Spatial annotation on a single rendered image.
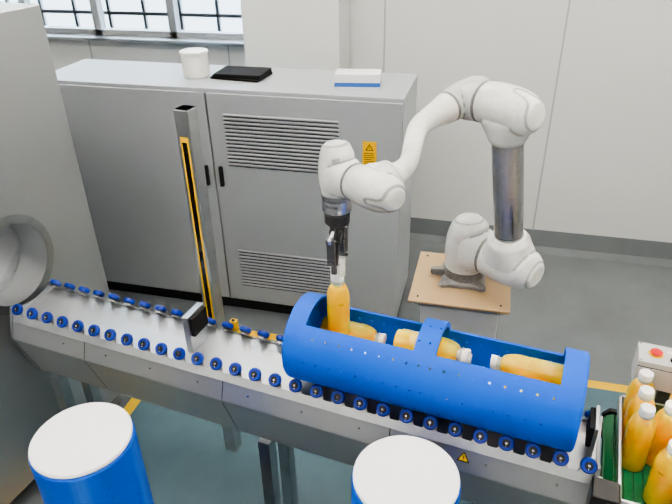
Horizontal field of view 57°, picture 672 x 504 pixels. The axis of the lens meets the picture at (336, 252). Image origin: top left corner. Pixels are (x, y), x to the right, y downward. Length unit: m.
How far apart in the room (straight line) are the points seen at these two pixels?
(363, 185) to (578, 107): 3.03
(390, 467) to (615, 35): 3.32
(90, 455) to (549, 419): 1.24
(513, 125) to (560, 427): 0.86
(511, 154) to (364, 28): 2.58
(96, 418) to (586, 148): 3.61
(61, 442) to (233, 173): 2.06
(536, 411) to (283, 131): 2.14
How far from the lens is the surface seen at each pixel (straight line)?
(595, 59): 4.43
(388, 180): 1.59
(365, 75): 3.35
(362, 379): 1.87
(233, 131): 3.49
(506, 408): 1.79
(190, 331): 2.25
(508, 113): 1.92
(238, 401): 2.19
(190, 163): 2.34
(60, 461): 1.91
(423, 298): 2.38
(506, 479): 1.99
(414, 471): 1.73
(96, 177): 4.08
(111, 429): 1.94
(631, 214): 4.84
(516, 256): 2.23
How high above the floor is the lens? 2.35
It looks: 30 degrees down
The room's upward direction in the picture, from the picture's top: 1 degrees counter-clockwise
